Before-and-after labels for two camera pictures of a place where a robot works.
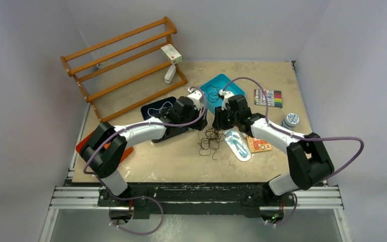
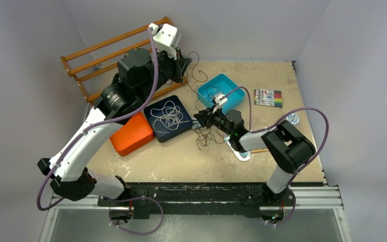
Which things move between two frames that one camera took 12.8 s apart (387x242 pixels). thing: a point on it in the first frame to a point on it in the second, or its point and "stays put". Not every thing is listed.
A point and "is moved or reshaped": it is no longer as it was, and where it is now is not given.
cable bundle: (211, 137) is moved or reshaped
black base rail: (145, 200) stays put
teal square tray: (212, 88) stays put
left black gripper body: (193, 116) to (169, 68)
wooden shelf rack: (70, 72) stays put
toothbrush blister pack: (238, 144) stays put
